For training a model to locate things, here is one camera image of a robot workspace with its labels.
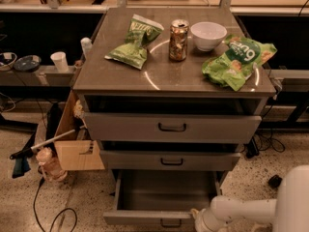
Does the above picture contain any grabber stick tool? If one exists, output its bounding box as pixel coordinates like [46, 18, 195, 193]
[10, 126, 86, 160]

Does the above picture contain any dark blue plate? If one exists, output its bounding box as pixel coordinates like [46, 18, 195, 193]
[14, 55, 41, 73]

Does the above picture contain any small bowl far left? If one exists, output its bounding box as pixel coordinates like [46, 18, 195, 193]
[0, 52, 17, 72]

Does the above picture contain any grey middle drawer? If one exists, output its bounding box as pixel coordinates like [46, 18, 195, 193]
[100, 150, 240, 171]

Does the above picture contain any white paper cup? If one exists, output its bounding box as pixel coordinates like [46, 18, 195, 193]
[50, 51, 69, 73]

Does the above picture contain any black base leg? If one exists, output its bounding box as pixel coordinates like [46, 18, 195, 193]
[267, 175, 282, 189]

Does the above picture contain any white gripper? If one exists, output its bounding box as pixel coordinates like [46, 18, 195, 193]
[190, 208, 222, 232]

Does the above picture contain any white plastic bottle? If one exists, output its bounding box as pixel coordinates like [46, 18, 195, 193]
[80, 38, 93, 58]

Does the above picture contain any white bowl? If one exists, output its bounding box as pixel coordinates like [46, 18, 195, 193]
[190, 22, 227, 51]

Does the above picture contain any grey drawer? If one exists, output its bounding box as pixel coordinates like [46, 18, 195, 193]
[103, 170, 220, 228]
[85, 113, 261, 144]
[100, 150, 240, 171]

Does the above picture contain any green snack bag right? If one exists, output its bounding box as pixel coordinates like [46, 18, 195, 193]
[202, 35, 277, 91]

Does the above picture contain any grey top drawer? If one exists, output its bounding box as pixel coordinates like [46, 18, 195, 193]
[85, 113, 261, 144]

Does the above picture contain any grey bottom drawer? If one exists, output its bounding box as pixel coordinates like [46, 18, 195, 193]
[103, 170, 220, 228]

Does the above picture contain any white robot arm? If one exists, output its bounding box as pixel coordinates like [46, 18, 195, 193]
[191, 165, 309, 232]

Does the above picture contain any green chip bag left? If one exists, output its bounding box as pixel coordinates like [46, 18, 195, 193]
[105, 14, 164, 70]

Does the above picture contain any cardboard box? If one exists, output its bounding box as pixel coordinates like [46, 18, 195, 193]
[54, 92, 104, 171]

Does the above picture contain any grey drawer cabinet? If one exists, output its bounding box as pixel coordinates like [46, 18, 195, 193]
[72, 6, 276, 182]

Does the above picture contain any metallic soda can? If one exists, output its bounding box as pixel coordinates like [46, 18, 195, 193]
[169, 19, 189, 61]

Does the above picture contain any clear plastic bottle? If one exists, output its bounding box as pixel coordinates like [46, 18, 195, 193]
[36, 148, 68, 182]

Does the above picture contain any black floor cable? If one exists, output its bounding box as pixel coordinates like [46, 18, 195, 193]
[33, 177, 78, 232]

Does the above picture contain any blue cloth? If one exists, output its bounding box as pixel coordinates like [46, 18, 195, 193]
[13, 157, 31, 179]

